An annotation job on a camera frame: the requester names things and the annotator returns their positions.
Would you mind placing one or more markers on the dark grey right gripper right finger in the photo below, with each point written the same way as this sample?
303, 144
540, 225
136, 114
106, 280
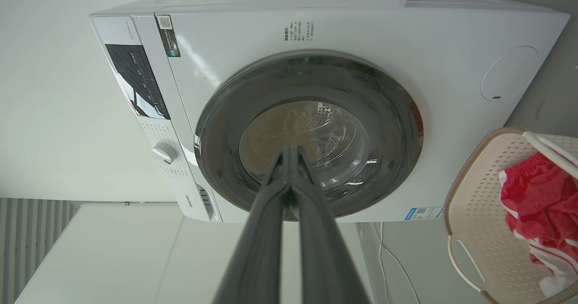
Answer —
325, 259

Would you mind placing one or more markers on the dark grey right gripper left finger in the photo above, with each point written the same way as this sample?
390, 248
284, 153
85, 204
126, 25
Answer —
259, 250

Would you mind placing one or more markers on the washer door glass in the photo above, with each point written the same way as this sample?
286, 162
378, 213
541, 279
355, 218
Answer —
216, 128

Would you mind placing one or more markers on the white front-load washing machine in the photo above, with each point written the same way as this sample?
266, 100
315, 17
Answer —
361, 28

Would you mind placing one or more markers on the blue energy label sticker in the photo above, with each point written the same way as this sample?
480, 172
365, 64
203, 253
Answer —
423, 212

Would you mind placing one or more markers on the perforated steel washer drum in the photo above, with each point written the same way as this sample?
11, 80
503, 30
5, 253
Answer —
334, 132

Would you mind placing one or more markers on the white round control knob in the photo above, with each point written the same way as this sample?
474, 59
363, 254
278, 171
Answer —
163, 152

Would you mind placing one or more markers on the white cabinet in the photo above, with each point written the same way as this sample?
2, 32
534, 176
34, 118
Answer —
113, 259

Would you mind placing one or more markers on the cream perforated laundry basket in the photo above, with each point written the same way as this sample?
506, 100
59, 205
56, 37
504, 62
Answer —
478, 213

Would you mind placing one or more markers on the black washer display panel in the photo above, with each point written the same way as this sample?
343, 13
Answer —
135, 78

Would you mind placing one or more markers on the red and white garment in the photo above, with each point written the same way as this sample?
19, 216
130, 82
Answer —
537, 200

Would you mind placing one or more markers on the printed text label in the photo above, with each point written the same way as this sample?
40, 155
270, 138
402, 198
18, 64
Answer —
298, 31

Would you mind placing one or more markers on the black QR code sticker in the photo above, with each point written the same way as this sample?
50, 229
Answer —
168, 37

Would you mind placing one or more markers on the round white filter cover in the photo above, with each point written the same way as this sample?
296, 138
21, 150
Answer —
510, 73

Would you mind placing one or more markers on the grey ribbed wall grille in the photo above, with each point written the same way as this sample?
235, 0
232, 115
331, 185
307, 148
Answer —
27, 231

